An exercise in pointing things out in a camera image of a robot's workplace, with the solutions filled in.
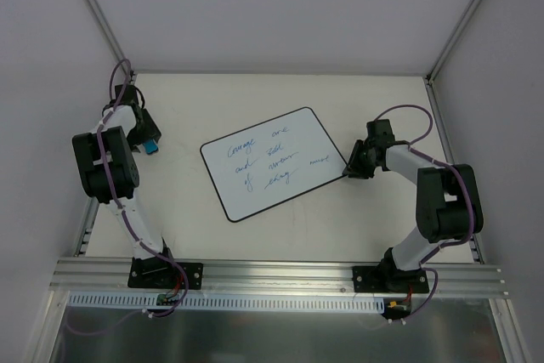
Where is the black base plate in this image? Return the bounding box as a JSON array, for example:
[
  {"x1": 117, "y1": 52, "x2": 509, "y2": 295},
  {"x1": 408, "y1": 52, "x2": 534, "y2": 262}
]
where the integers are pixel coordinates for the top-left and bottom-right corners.
[
  {"x1": 352, "y1": 265, "x2": 429, "y2": 294},
  {"x1": 127, "y1": 258, "x2": 204, "y2": 290}
]

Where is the aluminium frame post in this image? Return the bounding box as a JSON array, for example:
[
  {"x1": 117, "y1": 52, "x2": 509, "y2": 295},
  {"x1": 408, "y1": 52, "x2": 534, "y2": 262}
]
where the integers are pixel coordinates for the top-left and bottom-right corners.
[
  {"x1": 83, "y1": 0, "x2": 126, "y2": 62},
  {"x1": 425, "y1": 0, "x2": 484, "y2": 84}
]

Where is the blue whiteboard eraser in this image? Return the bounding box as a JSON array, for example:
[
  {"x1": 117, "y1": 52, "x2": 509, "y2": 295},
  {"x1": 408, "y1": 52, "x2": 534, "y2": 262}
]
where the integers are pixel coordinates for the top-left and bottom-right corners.
[{"x1": 142, "y1": 139, "x2": 159, "y2": 155}]

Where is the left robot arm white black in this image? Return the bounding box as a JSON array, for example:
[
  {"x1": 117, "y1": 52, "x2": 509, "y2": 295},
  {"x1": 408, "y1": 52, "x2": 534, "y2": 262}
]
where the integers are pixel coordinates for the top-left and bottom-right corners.
[{"x1": 71, "y1": 84, "x2": 186, "y2": 292}]

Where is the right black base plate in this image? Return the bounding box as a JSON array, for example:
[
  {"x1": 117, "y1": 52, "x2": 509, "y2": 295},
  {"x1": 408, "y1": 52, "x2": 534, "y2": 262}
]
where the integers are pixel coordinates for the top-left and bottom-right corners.
[{"x1": 352, "y1": 265, "x2": 429, "y2": 294}]

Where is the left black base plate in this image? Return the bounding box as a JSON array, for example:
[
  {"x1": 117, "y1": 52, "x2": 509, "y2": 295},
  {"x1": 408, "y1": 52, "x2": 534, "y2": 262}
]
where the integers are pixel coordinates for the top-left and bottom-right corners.
[{"x1": 127, "y1": 258, "x2": 204, "y2": 290}]

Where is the white whiteboard black frame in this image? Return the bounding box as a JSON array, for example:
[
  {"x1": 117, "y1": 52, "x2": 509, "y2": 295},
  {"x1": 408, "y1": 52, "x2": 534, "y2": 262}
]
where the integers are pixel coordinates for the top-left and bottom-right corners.
[{"x1": 200, "y1": 106, "x2": 347, "y2": 223}]

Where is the aluminium mounting rail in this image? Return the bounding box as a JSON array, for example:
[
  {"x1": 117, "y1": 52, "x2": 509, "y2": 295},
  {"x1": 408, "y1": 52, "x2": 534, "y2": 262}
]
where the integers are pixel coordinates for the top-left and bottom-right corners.
[{"x1": 49, "y1": 257, "x2": 510, "y2": 299}]

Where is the left aluminium frame post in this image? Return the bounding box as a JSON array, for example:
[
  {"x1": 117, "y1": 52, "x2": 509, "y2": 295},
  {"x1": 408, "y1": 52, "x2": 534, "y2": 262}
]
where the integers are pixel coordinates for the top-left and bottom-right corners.
[{"x1": 83, "y1": 0, "x2": 126, "y2": 62}]

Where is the right aluminium frame post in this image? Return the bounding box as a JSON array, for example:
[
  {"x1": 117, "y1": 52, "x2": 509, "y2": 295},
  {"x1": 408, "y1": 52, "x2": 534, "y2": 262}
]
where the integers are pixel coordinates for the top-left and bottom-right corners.
[{"x1": 425, "y1": 0, "x2": 484, "y2": 84}]

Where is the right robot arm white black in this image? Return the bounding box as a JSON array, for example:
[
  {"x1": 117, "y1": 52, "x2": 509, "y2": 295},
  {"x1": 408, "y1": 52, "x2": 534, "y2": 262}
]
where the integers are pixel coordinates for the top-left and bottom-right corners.
[{"x1": 343, "y1": 119, "x2": 483, "y2": 294}]

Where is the white slotted cable duct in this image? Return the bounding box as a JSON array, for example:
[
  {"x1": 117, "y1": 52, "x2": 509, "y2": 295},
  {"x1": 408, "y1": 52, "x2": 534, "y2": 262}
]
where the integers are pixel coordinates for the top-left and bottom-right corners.
[{"x1": 67, "y1": 292, "x2": 385, "y2": 315}]

